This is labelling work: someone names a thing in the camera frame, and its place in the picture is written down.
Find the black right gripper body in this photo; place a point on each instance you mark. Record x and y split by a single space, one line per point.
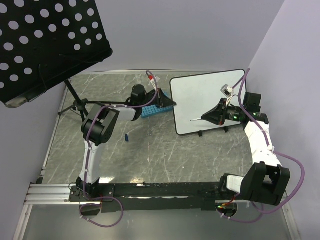
232 113

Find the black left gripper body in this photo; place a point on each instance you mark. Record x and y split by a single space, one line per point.
149 98

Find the white whiteboard black frame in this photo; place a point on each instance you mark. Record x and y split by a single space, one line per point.
197 94

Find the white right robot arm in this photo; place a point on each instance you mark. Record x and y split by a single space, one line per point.
266 180

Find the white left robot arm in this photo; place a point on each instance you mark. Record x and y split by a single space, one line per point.
99 126

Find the blue studded building plate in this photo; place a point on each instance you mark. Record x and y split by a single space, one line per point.
149 111

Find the black tripod stand legs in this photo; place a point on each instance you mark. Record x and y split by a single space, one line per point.
79 106

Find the black perforated music stand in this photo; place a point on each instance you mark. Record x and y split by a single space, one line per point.
46 42

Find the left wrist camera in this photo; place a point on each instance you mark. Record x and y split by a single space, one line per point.
152 81

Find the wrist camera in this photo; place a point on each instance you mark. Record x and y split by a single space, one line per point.
228 92
152 81

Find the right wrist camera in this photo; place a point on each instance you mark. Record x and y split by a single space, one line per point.
228 92

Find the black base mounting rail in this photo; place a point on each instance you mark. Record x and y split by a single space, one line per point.
112 197

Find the aluminium extrusion frame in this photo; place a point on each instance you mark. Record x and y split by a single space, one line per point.
42 194

